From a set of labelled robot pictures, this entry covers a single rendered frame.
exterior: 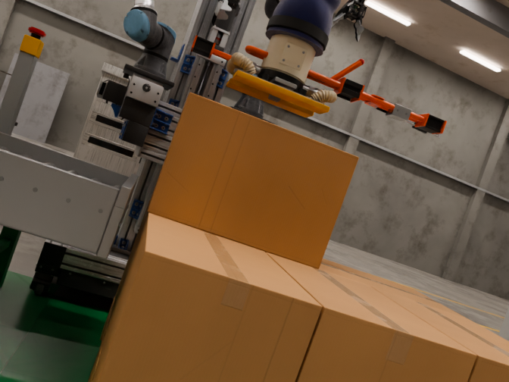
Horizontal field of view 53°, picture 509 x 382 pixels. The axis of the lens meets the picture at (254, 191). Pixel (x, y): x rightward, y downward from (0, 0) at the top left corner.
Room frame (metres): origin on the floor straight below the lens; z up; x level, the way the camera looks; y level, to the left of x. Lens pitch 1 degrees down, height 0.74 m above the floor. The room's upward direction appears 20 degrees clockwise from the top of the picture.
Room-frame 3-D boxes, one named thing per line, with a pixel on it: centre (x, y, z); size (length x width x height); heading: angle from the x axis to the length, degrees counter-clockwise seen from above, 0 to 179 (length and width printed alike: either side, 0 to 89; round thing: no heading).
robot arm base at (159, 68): (2.32, 0.63, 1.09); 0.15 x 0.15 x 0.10
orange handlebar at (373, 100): (2.01, -0.13, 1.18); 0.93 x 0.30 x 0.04; 101
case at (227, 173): (1.85, 0.04, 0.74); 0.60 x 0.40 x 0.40; 101
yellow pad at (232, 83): (1.95, 0.06, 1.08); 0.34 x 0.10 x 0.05; 101
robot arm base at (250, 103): (2.47, 0.16, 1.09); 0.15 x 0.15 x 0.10
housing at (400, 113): (1.94, -0.41, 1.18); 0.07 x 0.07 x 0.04; 11
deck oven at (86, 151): (9.26, 2.58, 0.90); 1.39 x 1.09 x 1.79; 107
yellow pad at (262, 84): (1.76, 0.03, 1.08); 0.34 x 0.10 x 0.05; 101
